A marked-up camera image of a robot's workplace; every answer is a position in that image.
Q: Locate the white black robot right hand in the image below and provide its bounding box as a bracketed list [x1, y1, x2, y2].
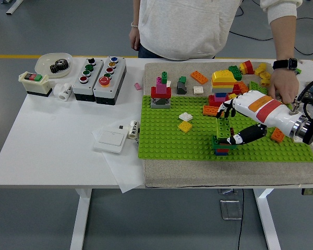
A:
[215, 90, 303, 146]

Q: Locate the person's left hand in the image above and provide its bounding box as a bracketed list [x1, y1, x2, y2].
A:
[267, 68, 300, 105]

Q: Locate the person's right hand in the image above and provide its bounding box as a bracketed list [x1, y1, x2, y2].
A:
[129, 26, 141, 51]

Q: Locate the orange toy brick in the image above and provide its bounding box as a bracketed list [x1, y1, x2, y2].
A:
[270, 127, 286, 143]
[237, 81, 250, 94]

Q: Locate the red yellow orange brick stack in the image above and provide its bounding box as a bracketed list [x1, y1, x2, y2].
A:
[238, 60, 255, 76]

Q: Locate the long light green brick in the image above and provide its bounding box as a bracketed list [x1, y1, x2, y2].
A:
[215, 117, 232, 139]

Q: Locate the dark green brick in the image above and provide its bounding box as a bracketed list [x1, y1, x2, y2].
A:
[228, 65, 243, 81]

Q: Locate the yellow orange red brick tower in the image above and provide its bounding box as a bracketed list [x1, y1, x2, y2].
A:
[208, 69, 237, 108]

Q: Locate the thick orange brick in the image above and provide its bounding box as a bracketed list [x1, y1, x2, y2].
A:
[203, 105, 222, 117]

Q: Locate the brown green blue brick stack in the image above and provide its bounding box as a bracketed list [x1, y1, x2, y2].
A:
[211, 134, 238, 156]

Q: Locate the red pink grey brick tower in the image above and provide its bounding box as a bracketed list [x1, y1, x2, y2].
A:
[150, 71, 172, 109]

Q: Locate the flat orange brick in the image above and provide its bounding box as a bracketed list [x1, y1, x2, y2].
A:
[190, 70, 209, 84]

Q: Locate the yellow square brick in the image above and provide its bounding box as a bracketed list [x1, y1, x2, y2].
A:
[178, 121, 193, 133]

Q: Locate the green toy baseplate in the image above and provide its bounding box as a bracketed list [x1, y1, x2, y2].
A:
[137, 95, 313, 163]

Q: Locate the black wristwatch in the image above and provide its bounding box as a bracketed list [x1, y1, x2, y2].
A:
[272, 58, 298, 70]

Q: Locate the person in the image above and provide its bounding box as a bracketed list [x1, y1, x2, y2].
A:
[138, 0, 303, 61]

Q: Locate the grey emergency-stop control box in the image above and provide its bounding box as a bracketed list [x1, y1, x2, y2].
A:
[93, 56, 127, 106]

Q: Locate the grey four-button control box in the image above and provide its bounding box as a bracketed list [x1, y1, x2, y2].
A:
[72, 57, 105, 102]

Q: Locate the grey-brown mat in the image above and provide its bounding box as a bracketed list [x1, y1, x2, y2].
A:
[143, 61, 313, 188]

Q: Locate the black metal gear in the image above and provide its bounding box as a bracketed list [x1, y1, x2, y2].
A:
[50, 59, 70, 74]

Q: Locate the white pipe tee fitting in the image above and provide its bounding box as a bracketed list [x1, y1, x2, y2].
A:
[53, 83, 73, 101]

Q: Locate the white printed cylinder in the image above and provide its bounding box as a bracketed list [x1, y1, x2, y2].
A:
[127, 119, 139, 140]

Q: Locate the translucent white bowl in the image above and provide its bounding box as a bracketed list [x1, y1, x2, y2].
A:
[35, 53, 74, 79]

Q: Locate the metal floor socket box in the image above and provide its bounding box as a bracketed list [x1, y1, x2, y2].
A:
[219, 199, 243, 221]

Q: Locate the white table leg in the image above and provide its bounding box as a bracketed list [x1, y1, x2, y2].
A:
[69, 187, 92, 250]
[252, 187, 281, 250]

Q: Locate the white desk leg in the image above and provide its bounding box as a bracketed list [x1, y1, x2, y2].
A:
[1, 0, 25, 16]

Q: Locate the white paper sheet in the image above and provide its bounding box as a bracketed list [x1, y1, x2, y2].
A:
[91, 121, 147, 194]

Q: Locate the white wall switch plate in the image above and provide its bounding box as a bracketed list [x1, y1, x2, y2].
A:
[93, 129, 126, 154]

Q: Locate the cream red-green switch box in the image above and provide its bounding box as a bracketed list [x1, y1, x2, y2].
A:
[18, 71, 53, 98]

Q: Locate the thin black hanging cable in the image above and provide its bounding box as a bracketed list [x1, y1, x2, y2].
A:
[237, 189, 245, 250]

